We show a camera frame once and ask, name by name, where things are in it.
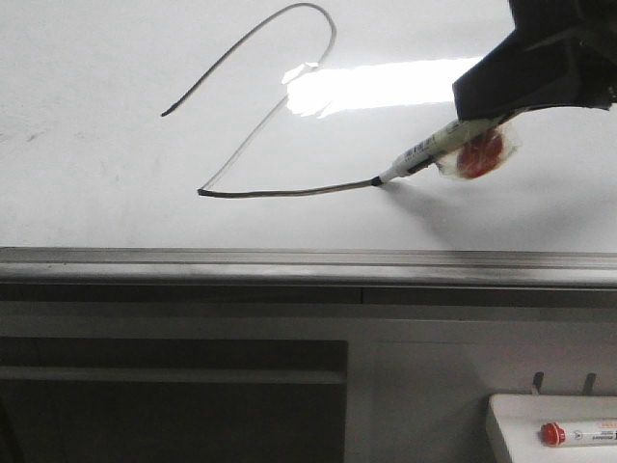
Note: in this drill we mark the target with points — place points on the black white marker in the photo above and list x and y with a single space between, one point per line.
444 141

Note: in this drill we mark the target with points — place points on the grey aluminium whiteboard ledge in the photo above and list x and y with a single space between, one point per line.
245 267

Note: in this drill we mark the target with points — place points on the red capped marker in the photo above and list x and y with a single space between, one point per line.
578 433

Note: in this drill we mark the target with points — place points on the white marker tray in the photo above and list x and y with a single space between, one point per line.
513 426

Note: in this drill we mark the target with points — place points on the red disc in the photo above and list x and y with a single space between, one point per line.
482 155

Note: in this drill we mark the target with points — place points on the white whiteboard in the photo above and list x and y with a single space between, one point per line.
115 113

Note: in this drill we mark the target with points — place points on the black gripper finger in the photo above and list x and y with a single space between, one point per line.
559 54

